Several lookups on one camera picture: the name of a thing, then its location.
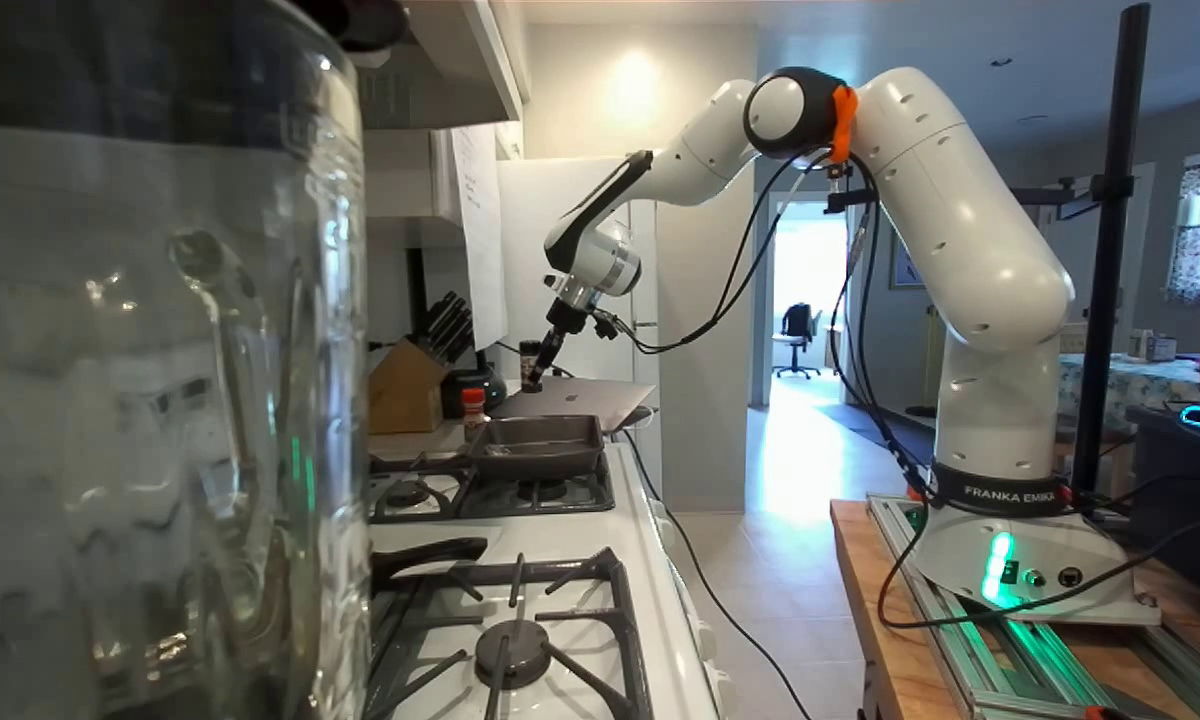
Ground black-handled knives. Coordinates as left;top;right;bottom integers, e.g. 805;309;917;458
415;289;480;369

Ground black baking pan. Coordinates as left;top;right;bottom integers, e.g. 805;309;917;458
463;412;612;486

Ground wooden knife block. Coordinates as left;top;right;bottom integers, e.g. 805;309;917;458
362;334;451;439

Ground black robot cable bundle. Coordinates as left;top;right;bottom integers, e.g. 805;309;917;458
597;148;1200;632

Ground black grate with bare burner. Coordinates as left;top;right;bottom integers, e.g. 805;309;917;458
362;545;661;720

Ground glass blender jar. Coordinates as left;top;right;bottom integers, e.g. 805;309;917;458
0;0;377;720

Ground white refrigerator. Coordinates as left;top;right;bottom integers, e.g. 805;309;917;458
493;148;664;391

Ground framed wall picture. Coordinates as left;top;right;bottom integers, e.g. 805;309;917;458
885;230;930;297

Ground black office chair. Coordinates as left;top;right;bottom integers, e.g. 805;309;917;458
772;298;824;383

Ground white handwritten paper sheet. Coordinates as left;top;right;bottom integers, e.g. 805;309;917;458
445;122;515;357

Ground white gas stove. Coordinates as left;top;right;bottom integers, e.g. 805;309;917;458
355;427;732;720

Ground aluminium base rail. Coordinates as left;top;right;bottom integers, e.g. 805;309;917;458
865;486;1200;720

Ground black power cable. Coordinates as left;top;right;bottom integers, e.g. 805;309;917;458
617;422;820;720

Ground black monitor with cyan light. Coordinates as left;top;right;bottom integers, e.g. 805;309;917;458
1127;171;1200;597

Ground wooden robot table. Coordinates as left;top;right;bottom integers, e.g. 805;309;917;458
824;495;1200;720

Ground white range hood cabinet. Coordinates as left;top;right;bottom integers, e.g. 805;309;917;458
347;0;534;136

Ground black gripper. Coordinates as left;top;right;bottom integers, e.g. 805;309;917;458
515;297;593;398

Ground orange cable clip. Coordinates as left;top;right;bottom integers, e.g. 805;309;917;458
824;83;865;171

